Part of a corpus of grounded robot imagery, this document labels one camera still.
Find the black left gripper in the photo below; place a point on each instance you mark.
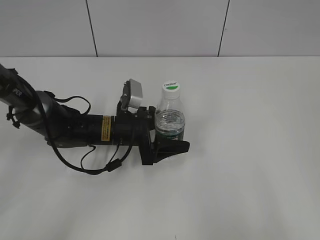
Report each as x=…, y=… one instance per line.
x=134, y=129

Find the clear Cestbon water bottle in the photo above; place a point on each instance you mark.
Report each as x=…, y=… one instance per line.
x=169, y=119

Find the white green bottle cap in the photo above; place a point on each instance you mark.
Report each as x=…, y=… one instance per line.
x=171, y=90

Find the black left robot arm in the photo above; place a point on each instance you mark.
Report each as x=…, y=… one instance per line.
x=66, y=127

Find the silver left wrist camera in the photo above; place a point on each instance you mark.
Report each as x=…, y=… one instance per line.
x=132, y=95

